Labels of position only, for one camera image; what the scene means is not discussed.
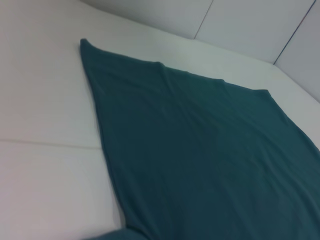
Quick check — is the teal t-shirt with FREE print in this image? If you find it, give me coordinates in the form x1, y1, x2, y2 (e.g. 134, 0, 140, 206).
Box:
79, 37, 320, 240

